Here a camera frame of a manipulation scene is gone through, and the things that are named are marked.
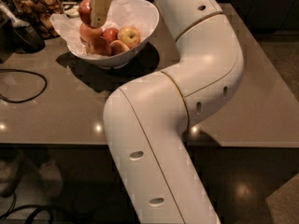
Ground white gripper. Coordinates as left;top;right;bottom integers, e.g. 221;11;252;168
91;0;112;28

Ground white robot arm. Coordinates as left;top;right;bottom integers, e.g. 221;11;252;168
103;0;244;224

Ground small red apple centre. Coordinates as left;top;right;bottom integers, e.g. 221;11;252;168
102;27;119;43

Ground white ceramic bowl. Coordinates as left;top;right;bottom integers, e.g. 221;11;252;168
64;0;160;69

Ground yellow-red apple right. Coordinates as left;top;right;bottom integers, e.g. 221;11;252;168
118;26;140;49

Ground small white items on tray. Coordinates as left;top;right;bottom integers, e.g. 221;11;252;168
64;5;78;18

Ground glass jar of dried chips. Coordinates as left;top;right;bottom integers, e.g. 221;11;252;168
13;0;64;39

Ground black round appliance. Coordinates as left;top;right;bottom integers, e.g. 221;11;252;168
12;25;45;53

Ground white shoe right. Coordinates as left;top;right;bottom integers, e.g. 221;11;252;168
38;160;64;199

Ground white shoe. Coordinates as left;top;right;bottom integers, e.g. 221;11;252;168
0;149;24;198
38;160;64;199

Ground white shoe left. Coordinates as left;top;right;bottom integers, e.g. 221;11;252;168
0;149;24;198

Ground silver spoon handle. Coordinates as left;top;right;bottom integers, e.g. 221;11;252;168
0;0;30;28

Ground black cable on table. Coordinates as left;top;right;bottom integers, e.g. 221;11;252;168
0;68;49;105

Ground black cables on floor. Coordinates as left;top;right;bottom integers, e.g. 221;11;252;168
0;147;94;224

